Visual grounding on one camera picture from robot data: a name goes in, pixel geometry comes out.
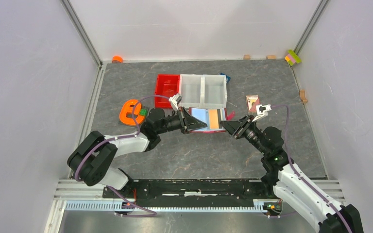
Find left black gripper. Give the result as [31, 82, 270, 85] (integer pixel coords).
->
[156, 107, 207, 135]

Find small wooden block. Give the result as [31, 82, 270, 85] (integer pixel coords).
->
[243, 54, 251, 60]
[266, 55, 276, 60]

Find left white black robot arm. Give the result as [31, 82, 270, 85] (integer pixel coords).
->
[67, 108, 207, 198]

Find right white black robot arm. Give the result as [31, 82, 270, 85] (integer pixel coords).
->
[220, 115, 364, 233]

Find wooden arch block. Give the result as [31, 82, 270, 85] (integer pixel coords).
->
[299, 90, 308, 104]

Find gold striped credit card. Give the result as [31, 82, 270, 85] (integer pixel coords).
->
[208, 108, 225, 131]

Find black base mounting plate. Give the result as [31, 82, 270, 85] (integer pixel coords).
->
[118, 179, 278, 208]

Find orange tape roll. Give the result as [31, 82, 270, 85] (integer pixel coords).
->
[111, 56, 123, 63]

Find colourful stacked toy bricks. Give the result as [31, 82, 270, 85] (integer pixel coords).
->
[284, 50, 302, 67]

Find red card holder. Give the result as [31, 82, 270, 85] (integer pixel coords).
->
[189, 108, 236, 133]

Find small wooden block left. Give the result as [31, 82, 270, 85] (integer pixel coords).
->
[243, 54, 251, 60]

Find green toy brick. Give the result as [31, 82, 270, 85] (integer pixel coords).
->
[139, 109, 148, 116]

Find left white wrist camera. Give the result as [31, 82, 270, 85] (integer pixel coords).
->
[169, 93, 182, 111]

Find red plastic bin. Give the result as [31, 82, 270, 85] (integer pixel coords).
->
[154, 74, 180, 109]

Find small wooden block right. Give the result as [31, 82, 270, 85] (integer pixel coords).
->
[266, 55, 276, 60]

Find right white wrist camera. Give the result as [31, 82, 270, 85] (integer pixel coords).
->
[253, 104, 271, 122]

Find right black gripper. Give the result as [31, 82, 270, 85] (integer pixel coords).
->
[219, 115, 268, 155]

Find aluminium frame rail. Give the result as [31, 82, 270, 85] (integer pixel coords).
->
[53, 179, 345, 213]

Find white two-compartment bin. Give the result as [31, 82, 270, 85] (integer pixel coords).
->
[178, 74, 228, 109]

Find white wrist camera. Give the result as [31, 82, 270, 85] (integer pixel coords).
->
[169, 93, 182, 111]
[253, 104, 271, 122]

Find orange letter e toy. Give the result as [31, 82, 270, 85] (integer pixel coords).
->
[119, 99, 146, 127]

